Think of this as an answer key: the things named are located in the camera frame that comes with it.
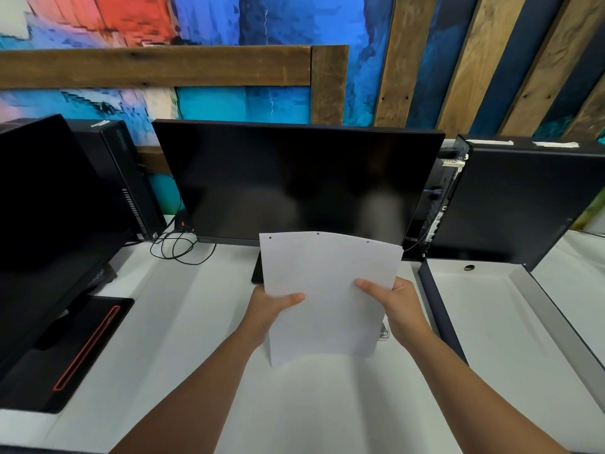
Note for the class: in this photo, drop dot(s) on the person's left hand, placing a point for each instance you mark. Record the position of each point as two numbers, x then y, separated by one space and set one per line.
261 312

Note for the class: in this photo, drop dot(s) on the person's right hand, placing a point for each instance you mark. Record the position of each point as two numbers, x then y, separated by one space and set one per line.
401 311

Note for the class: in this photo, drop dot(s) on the person's left thumb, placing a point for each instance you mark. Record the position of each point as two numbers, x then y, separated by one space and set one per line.
289 300

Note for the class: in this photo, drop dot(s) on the person's right thumb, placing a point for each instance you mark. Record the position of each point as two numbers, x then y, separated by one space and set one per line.
373 288

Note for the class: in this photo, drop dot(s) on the white hole-punched paper sheet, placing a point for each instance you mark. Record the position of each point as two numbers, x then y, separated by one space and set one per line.
326 293

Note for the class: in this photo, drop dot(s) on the person's right forearm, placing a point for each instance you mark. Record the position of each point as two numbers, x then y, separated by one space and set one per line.
472 397

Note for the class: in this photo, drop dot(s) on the person's left forearm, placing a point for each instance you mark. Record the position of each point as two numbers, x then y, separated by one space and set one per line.
189 397

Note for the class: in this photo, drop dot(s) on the black monitor stand base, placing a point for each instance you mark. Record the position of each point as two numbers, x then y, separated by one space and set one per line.
257 269

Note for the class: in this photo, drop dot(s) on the small clear plastic object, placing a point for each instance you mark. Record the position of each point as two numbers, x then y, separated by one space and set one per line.
384 331

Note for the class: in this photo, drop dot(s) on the large black computer monitor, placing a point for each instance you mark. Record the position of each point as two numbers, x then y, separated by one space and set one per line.
293 184

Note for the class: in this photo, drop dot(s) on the open dark box with white lining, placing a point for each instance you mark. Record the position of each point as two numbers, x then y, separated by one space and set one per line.
510 335

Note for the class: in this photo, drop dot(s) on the black desktop computer with tape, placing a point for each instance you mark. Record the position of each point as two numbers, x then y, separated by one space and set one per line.
515 203

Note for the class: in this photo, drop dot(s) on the slim black desktop computer tower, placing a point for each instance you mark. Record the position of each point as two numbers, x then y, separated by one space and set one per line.
125 179

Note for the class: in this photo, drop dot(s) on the black monitor with red-trimmed stand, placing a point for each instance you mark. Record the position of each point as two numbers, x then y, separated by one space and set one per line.
47 241

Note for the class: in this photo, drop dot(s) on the wooden wall frame planks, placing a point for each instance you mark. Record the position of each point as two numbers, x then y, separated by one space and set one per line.
170 66

